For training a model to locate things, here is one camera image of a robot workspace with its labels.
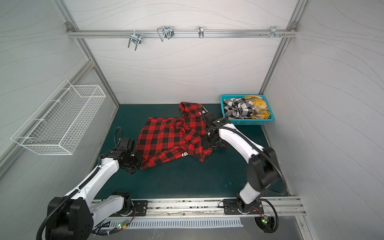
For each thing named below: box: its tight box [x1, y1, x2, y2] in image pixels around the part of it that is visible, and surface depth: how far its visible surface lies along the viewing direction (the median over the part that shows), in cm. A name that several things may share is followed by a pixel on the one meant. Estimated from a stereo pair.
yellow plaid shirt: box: [243, 95, 271, 119], surface depth 106 cm
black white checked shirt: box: [223, 98, 255, 119], surface depth 108 cm
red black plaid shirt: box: [136, 102, 214, 170], surface depth 101 cm
